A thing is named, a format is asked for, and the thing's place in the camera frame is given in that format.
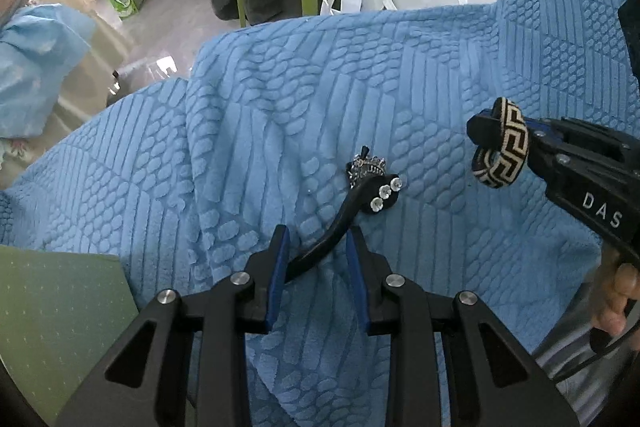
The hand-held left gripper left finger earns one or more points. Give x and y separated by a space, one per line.
279 272

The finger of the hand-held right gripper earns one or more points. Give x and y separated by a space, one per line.
575 129
481 129

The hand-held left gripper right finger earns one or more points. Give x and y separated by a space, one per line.
356 272

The black beige patterned bangle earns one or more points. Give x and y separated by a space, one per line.
515 127

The black rhinestone hair clip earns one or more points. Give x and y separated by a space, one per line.
345 217

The green cardboard box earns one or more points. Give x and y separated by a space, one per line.
60 322

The person's right hand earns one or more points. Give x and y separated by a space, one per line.
617 297

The silver black crown brooch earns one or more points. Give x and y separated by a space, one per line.
367 167

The blue textured blanket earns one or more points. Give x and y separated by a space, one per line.
300 82

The light blue bed blanket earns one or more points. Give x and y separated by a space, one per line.
35 67

